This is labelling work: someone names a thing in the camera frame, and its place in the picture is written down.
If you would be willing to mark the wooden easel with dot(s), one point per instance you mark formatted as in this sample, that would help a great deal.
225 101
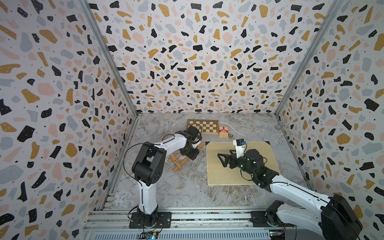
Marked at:
179 160

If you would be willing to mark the small electronics board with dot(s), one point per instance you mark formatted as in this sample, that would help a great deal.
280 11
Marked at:
149 236

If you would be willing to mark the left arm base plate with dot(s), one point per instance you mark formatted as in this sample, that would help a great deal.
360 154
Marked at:
163 220

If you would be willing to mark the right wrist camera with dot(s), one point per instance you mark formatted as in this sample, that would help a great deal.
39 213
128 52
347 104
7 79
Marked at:
240 146

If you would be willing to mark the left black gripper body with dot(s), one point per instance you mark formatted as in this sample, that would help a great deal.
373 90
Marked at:
192 153

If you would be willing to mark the small red white box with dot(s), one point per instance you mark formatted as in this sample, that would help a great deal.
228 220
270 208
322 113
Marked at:
223 132

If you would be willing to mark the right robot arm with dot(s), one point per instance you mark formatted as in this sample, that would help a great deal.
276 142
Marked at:
331 217

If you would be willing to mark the wooden chessboard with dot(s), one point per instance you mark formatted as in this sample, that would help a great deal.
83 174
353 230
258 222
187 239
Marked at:
205 127

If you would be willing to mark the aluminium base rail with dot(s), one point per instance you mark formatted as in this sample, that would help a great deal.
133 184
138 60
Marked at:
210 223

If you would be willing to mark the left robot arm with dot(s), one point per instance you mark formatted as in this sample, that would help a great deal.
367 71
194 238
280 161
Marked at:
149 164

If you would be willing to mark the light wooden board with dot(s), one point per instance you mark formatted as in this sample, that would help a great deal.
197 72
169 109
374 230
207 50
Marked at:
221 176

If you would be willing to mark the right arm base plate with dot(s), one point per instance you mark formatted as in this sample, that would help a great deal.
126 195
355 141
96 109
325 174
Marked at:
259 219

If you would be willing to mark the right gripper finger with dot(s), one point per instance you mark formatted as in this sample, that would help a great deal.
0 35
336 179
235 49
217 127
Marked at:
223 157
224 162

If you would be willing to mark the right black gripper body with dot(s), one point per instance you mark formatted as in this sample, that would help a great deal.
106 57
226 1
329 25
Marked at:
234 160

